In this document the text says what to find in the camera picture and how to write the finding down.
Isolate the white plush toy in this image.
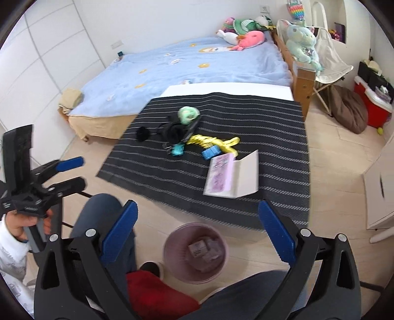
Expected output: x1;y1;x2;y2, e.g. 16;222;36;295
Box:
216;29;238;46

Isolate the white drawer cabinet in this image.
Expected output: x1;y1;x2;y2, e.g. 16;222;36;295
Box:
363;136;394;229

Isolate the left hand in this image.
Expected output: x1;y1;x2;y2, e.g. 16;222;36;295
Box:
5;209;53;241

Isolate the pink white paper card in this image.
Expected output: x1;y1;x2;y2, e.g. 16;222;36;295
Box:
203;150;259;199

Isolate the large mint plush cat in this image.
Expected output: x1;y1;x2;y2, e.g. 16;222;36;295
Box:
286;24;323;75

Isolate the red cooler box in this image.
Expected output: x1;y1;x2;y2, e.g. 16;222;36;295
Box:
354;75;393;129

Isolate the green striped plush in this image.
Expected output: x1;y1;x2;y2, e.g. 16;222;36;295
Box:
232;19;266;35

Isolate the rainbow bag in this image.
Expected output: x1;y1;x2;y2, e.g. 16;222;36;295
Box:
287;0;305;21

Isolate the pink whale plush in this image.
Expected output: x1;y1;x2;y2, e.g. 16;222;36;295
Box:
230;31;265;51

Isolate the green white sock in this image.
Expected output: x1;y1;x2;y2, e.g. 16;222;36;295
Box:
178;106;200;125

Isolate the brown bean bag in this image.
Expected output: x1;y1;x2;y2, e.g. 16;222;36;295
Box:
328;85;368;134

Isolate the black striped mat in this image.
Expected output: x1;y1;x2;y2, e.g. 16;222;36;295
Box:
98;93;311;230

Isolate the pink trash bin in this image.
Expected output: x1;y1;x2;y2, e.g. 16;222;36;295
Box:
163;223;228;285

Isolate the black fuzzy cloth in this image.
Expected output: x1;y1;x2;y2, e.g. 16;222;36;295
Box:
136;115;202;146

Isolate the blue blanket bed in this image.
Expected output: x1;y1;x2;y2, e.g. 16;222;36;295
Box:
68;33;293;139

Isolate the wooden bed frame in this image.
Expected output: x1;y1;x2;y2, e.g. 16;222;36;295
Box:
271;29;315;120

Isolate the beige folded cloth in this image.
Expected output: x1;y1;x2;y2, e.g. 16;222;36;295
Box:
59;88;83;112

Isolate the blue binder clip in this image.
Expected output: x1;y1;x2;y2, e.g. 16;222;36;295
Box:
202;145;222;160

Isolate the teal binder clip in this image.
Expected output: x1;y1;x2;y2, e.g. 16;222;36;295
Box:
171;143;184;157

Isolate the white table board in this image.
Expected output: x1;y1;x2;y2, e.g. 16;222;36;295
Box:
160;83;294;101

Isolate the yellow plastic toy strip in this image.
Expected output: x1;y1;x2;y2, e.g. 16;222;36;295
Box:
186;135;240;157

